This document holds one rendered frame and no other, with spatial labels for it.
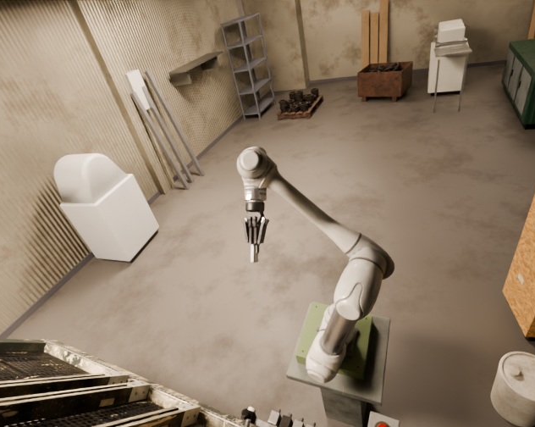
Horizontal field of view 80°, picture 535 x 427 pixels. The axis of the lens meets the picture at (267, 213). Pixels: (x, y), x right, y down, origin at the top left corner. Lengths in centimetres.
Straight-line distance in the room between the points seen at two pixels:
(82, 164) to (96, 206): 47
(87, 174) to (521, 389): 402
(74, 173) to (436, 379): 386
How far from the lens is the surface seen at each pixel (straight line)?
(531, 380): 258
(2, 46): 457
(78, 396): 171
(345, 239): 124
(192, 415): 180
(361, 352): 194
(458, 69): 756
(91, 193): 400
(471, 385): 287
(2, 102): 443
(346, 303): 113
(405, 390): 277
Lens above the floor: 248
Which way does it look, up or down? 35 degrees down
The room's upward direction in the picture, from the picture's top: 14 degrees counter-clockwise
